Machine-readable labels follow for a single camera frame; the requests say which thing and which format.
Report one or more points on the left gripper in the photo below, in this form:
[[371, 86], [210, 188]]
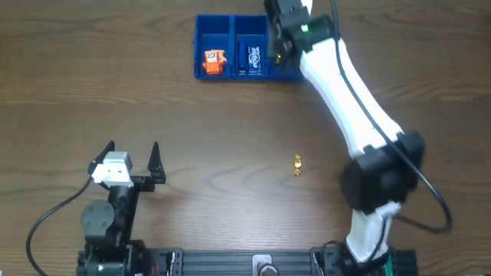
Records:
[[142, 183]]

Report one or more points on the blue candy pack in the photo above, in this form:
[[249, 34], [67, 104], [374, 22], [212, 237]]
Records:
[[242, 57], [254, 58]]

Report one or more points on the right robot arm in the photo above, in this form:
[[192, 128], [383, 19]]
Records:
[[337, 88]]

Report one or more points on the orange candy box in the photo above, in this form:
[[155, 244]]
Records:
[[214, 62]]

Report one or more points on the blue tray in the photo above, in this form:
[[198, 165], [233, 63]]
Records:
[[215, 34]]

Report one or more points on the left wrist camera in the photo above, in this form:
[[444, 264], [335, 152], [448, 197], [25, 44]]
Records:
[[113, 168]]

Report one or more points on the mounting rail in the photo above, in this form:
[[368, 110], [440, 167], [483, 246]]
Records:
[[230, 262]]

